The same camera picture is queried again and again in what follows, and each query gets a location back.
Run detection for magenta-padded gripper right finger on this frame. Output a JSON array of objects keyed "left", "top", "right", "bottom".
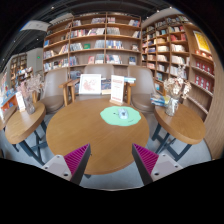
[{"left": 131, "top": 143, "right": 184, "bottom": 186}]

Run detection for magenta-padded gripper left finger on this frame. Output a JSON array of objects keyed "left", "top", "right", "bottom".
[{"left": 41, "top": 143, "right": 92, "bottom": 186}]

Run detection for translucent light-blue computer mouse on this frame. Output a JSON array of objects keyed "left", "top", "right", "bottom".
[{"left": 117, "top": 108, "right": 130, "bottom": 120}]

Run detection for green smiley-face mouse pad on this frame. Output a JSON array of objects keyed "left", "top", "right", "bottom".
[{"left": 99, "top": 105, "right": 142, "bottom": 128}]

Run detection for round side table, beige flowers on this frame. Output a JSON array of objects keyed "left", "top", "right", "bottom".
[{"left": 151, "top": 103, "right": 207, "bottom": 162}]

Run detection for glass vase with beige flowers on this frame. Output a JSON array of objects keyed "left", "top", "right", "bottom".
[{"left": 163, "top": 64, "right": 193, "bottom": 117}]

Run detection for pile of colourful books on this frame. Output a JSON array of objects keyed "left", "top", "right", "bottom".
[{"left": 149, "top": 93, "right": 171, "bottom": 108}]

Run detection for round side table, pink flowers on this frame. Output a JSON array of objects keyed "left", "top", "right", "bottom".
[{"left": 4, "top": 101, "right": 51, "bottom": 166}]

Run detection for brown armchair holding book pile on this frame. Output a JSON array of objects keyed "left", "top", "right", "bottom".
[{"left": 126, "top": 65, "right": 161, "bottom": 114}]

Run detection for brown wooden-armed armchair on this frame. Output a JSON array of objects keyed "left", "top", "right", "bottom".
[{"left": 39, "top": 67, "right": 73, "bottom": 114}]

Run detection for white framed floral picture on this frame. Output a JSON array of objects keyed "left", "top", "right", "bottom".
[{"left": 78, "top": 73, "right": 102, "bottom": 96}]

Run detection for white sign on wooden base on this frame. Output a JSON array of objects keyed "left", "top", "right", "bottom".
[{"left": 109, "top": 74, "right": 126, "bottom": 106}]

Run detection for dark blue book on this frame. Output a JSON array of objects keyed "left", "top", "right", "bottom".
[{"left": 100, "top": 78, "right": 112, "bottom": 96}]

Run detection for small white table sign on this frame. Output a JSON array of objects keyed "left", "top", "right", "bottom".
[{"left": 15, "top": 90, "right": 27, "bottom": 113}]

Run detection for light-blue stack of books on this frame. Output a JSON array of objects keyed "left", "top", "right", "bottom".
[{"left": 123, "top": 76, "right": 137, "bottom": 84}]

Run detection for brown armchair holding framed picture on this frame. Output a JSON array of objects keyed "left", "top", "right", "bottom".
[{"left": 66, "top": 63, "right": 134, "bottom": 106}]

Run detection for distant wooden bookshelf unit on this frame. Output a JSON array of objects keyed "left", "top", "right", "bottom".
[{"left": 9, "top": 53, "right": 34, "bottom": 84}]

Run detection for tall curved wooden bookshelf unit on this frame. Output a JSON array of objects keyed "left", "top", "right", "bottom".
[{"left": 140, "top": 8, "right": 224, "bottom": 158}]

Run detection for wide wooden bookshelf unit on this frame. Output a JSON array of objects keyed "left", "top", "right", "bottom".
[{"left": 42, "top": 12, "right": 143, "bottom": 79}]

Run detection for white hanging ceiling sign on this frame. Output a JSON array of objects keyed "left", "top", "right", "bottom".
[{"left": 19, "top": 19, "right": 51, "bottom": 33}]

